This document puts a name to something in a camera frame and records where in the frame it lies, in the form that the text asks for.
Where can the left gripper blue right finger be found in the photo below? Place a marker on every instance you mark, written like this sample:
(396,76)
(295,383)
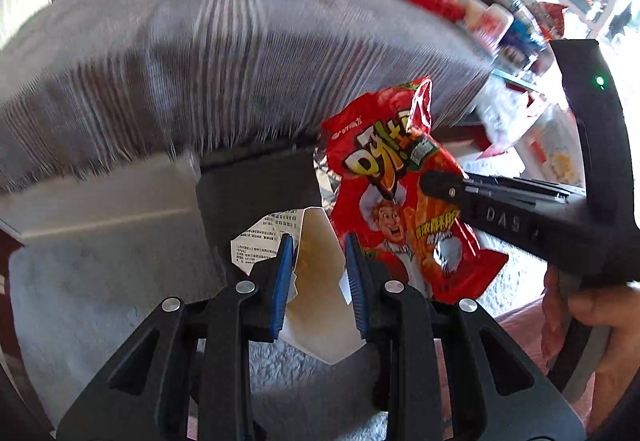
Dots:
(496,392)

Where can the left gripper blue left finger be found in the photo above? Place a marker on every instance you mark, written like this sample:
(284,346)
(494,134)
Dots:
(187,352)

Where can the red chip bag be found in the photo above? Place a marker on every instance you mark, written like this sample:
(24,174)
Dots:
(379,146)

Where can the dark grey trash bin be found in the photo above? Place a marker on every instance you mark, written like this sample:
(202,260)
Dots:
(240,186)

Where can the person's right hand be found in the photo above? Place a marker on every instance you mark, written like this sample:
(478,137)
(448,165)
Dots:
(616,307)

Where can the fluffy grey rug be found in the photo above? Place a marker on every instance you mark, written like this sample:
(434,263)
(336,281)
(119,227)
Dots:
(76,300)

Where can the grey plaid tablecloth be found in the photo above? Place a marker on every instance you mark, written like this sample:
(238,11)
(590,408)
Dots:
(88,85)

